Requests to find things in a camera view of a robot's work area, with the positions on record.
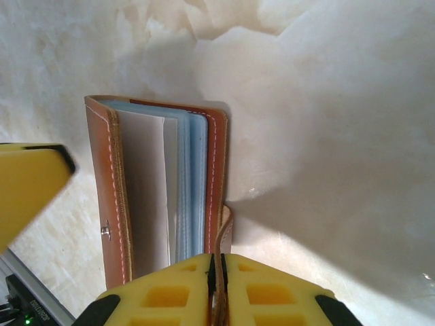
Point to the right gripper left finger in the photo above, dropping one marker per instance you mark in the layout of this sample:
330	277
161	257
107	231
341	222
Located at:
163	295

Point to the plain white card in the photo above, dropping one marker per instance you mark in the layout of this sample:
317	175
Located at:
146	176

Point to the brown leather card holder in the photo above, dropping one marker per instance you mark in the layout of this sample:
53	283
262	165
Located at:
100	163

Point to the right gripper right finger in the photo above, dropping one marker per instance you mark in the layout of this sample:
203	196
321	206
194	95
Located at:
272	299

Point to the aluminium frame cross rail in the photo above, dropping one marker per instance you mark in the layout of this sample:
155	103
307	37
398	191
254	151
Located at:
30	282

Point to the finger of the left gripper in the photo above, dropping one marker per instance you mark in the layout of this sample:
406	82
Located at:
27	183

